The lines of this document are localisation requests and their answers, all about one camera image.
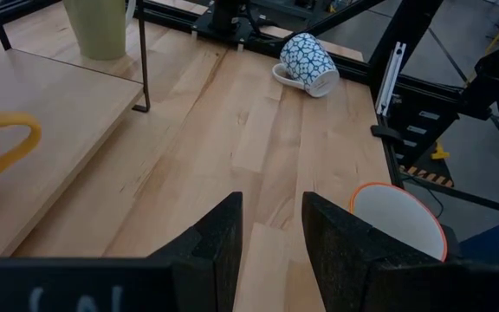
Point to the wooden shelf black metal frame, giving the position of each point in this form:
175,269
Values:
59,130

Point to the small yellow object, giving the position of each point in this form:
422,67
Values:
440,152

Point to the white mug yellow pattern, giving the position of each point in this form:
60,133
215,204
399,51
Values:
401,216

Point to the black floor equipment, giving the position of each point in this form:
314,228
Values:
496,73

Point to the white mug blue pattern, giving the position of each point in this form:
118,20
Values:
308,60

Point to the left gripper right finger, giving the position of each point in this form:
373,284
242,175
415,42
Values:
340,260

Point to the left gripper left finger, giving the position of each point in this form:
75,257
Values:
215,260

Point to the white aluminium strip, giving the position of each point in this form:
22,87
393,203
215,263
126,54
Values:
390,78

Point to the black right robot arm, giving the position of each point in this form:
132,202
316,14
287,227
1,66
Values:
228,17

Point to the dark blue object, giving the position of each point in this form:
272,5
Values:
496,242

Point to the black hazard striped mat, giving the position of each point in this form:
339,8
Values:
427,177

